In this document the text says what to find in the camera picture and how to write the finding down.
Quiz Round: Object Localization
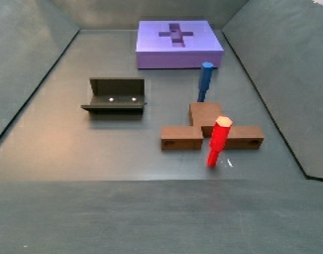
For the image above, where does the purple board with cross slot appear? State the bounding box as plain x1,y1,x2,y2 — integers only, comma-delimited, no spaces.
134,21,224,69

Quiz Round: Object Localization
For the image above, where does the red hexagonal peg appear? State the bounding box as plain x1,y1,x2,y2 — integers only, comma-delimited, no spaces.
206,116,233,168

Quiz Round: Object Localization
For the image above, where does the blue hexagonal peg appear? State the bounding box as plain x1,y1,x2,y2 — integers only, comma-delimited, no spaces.
197,62,214,102

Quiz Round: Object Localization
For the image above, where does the brown cross-shaped block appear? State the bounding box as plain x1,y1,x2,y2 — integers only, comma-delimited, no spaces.
160,102,264,150

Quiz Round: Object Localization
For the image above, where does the dark angled fixture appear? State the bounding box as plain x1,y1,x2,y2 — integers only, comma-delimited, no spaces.
79,77,145,115

